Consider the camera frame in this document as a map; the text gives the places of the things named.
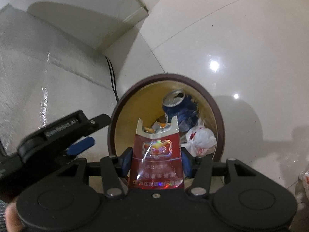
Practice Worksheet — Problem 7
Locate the red cigarette pack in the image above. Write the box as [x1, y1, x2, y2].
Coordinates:
[128, 116, 184, 190]

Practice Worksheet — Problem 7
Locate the round brown trash bin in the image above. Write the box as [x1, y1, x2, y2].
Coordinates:
[107, 73, 226, 184]

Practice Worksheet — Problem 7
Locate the person left hand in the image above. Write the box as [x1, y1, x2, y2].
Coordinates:
[5, 202, 24, 232]

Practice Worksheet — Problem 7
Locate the white red plastic bag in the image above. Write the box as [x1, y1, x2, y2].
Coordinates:
[181, 118, 217, 157]

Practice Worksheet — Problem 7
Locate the crushed blue drink can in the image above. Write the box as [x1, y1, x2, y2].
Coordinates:
[162, 89, 199, 132]

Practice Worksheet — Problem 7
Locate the black floor cable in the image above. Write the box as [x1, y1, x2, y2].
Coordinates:
[104, 55, 121, 103]

